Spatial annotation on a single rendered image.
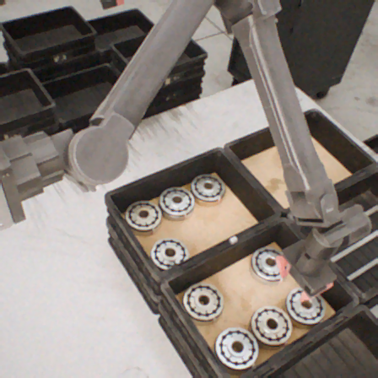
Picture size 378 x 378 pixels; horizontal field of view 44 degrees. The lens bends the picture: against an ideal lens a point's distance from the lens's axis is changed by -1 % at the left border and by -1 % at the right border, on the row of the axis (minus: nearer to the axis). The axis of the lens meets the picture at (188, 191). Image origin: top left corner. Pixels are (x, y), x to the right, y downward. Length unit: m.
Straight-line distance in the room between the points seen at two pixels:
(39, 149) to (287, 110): 0.42
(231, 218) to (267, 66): 0.67
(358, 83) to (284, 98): 2.75
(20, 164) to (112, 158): 0.12
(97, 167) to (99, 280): 0.80
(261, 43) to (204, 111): 1.10
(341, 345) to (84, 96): 1.71
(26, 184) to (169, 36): 0.30
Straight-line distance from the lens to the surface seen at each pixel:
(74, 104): 2.40
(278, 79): 0.83
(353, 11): 2.89
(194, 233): 1.34
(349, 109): 3.32
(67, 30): 2.72
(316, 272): 0.95
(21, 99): 2.29
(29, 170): 0.63
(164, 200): 1.37
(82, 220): 1.53
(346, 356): 1.28
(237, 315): 1.24
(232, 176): 1.42
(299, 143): 0.84
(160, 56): 0.72
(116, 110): 0.67
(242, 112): 1.93
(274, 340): 1.20
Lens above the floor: 1.93
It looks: 50 degrees down
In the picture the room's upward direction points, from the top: 9 degrees clockwise
